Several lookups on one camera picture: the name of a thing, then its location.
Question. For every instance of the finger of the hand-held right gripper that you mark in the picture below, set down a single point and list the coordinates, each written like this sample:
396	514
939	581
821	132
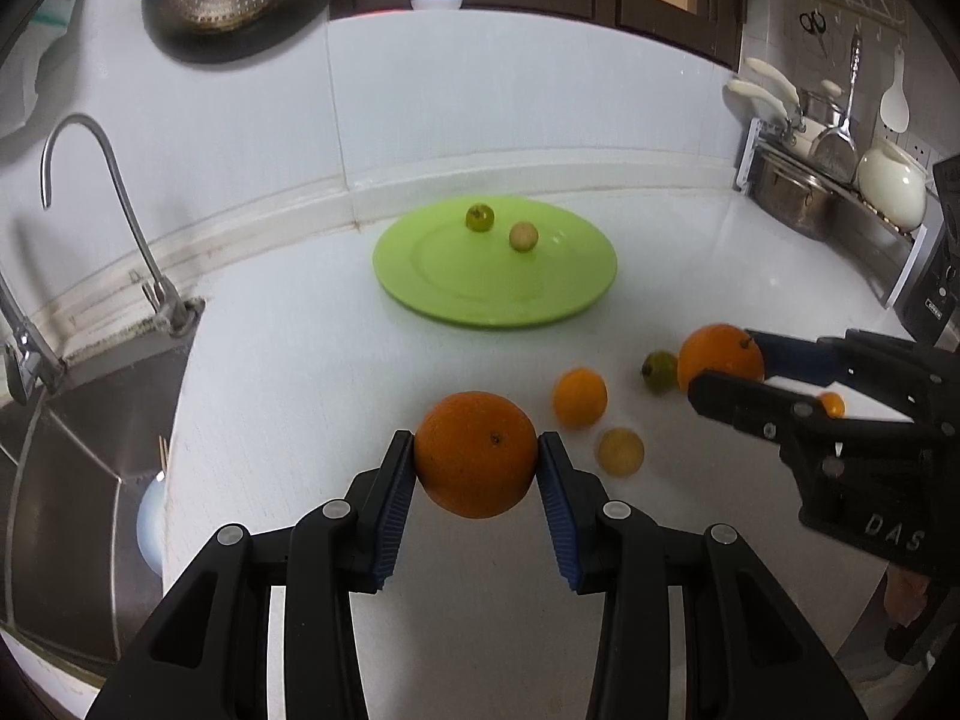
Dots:
739	405
787	358

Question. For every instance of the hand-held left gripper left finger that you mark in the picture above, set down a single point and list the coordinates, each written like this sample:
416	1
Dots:
397	499

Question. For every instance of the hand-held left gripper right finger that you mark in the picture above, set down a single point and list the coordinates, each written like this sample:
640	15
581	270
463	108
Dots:
556	502

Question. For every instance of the large orange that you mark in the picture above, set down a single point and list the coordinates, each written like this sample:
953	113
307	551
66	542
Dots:
474	457
716	352

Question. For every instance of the tiny orange fruit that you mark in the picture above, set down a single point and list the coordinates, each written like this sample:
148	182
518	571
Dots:
832	405

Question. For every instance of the pale yellow round fruit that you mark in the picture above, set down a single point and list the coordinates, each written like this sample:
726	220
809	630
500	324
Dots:
619	451

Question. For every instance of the green round fruit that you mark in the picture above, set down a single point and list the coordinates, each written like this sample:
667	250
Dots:
660	373

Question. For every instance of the small orange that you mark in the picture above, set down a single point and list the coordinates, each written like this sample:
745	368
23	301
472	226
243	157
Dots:
580	397

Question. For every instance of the light green plate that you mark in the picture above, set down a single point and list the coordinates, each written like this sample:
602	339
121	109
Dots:
480	281

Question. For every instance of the person's right hand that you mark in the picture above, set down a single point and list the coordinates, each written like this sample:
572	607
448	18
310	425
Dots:
906	598

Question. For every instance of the black appliance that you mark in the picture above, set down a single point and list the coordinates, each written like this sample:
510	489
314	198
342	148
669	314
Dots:
937	285

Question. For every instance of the white ceramic pot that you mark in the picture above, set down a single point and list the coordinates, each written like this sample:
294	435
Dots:
891	191

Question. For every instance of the white dish rack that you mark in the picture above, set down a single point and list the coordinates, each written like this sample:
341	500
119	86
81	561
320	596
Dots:
750	154

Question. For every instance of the steel skimmer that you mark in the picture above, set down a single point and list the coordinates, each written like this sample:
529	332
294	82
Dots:
834	154

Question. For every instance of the white bowl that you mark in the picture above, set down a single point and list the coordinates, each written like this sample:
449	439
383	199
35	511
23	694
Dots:
150	529

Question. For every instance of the lidded steel pot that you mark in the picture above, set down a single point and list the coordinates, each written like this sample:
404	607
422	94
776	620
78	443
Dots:
821	105

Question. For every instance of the small tan fruit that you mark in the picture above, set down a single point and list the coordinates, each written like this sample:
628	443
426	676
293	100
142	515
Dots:
523	237

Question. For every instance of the white rice paddle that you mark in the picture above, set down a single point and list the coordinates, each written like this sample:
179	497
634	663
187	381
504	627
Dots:
895	109

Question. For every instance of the small green fruit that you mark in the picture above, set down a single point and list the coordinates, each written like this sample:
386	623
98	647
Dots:
479	217

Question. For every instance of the steel sink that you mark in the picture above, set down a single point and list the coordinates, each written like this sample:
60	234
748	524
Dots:
67	480

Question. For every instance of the black scissors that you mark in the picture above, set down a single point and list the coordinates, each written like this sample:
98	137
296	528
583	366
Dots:
814	22

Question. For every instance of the curved steel faucet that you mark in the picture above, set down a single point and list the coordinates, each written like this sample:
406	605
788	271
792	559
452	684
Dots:
131	229

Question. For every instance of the steel tap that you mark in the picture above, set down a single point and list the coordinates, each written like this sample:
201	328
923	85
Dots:
26	360

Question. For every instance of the black pan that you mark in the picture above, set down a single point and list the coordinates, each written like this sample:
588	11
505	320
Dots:
240	45

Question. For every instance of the wall power outlet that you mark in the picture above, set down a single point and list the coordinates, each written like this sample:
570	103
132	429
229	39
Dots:
916	148

